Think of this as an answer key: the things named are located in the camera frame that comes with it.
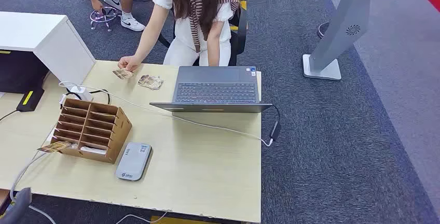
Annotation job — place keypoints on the person's right hand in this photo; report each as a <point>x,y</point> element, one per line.
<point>130,63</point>

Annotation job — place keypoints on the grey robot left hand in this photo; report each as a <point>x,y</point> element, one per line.
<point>19,203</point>

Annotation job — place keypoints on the person's right forearm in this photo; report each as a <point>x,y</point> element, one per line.
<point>146,42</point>

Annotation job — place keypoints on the person's left forearm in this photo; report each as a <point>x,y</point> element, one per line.
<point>213,49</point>

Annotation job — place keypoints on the brown cardboard card organizer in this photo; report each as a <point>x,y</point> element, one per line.
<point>103,126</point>

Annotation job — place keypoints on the white card in organizer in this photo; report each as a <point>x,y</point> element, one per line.
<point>92,150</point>

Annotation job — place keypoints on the grey card reader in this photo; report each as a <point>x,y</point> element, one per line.
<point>133,162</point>

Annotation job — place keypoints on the chrome stool base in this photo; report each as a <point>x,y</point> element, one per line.
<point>103,17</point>

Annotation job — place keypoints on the white power charger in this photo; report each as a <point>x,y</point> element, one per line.
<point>81,93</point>

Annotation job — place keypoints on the grey open laptop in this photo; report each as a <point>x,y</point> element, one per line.
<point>216,90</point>

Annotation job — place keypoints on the white cabinet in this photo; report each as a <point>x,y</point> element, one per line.
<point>37,30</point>

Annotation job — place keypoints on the black base with yellow label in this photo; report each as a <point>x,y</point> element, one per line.
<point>31,99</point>

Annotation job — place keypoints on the black screen panel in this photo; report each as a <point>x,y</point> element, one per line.
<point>19,71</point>

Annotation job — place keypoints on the black office chair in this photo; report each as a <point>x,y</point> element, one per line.
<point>240,33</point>

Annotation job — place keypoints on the round black floor base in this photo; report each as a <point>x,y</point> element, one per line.
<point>320,31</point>

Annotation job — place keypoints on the grey kiosk stand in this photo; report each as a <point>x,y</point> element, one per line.
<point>343,19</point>

